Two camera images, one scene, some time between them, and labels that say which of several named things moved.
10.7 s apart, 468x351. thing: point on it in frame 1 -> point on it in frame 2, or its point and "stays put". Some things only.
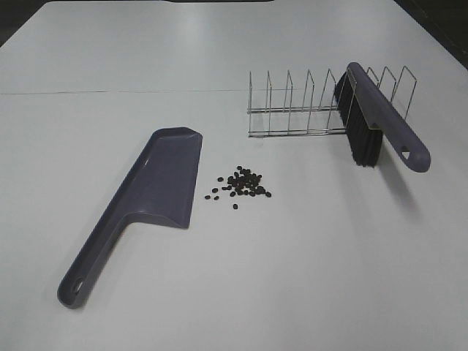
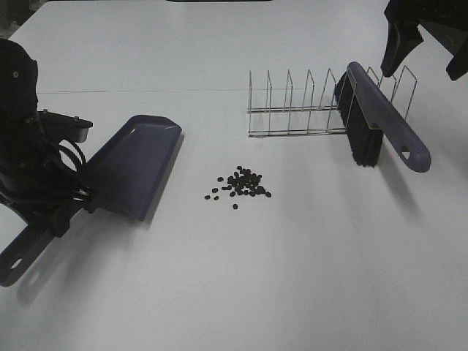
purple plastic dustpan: (161, 186) -> (126, 174)
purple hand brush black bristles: (368, 115) stays put
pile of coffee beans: (243, 183) stays put
